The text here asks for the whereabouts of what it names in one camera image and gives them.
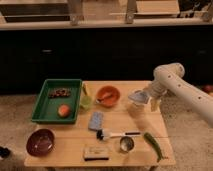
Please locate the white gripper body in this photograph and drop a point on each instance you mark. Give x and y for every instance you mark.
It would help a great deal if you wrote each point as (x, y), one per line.
(155, 89)

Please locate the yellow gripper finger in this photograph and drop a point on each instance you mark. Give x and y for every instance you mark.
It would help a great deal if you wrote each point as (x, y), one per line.
(155, 103)

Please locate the light blue towel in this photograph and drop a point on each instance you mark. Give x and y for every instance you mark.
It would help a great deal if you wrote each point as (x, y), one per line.
(139, 97)

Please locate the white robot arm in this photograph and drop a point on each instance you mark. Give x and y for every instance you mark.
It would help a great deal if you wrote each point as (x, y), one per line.
(169, 77)

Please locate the green chili pepper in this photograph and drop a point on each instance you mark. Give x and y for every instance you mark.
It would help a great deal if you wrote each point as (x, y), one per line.
(150, 139)

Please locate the orange bowl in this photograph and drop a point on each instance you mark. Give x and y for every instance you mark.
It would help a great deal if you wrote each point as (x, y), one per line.
(109, 102)

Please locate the spoon in orange bowl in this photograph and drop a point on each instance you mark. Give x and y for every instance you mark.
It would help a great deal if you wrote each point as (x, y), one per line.
(99, 100)

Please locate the small metal cup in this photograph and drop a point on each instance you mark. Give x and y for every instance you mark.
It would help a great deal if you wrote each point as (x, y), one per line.
(126, 144)

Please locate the blue sponge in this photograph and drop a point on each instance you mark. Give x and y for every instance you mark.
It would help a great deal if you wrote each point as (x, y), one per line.
(95, 122)

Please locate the green plastic cup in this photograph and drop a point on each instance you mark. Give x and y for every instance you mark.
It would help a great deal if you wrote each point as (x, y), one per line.
(86, 102)

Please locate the tan box with black edge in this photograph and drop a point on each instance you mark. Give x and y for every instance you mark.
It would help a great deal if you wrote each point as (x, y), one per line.
(95, 153)

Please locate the orange fruit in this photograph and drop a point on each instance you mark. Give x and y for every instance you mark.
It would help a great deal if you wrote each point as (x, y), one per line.
(64, 110)

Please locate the brown skewer food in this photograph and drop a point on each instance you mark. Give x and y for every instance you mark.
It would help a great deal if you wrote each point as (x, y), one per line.
(61, 92)

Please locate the green plastic tray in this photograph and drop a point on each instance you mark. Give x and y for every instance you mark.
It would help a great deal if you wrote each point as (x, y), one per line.
(46, 109)

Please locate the dark red bowl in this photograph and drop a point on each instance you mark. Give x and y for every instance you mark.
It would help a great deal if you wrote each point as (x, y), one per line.
(40, 143)

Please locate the black cabinet counter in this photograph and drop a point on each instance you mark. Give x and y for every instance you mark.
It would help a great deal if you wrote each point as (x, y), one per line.
(30, 53)

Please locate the black object on floor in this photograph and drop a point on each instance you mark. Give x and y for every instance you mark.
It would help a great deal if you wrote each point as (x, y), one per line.
(4, 152)

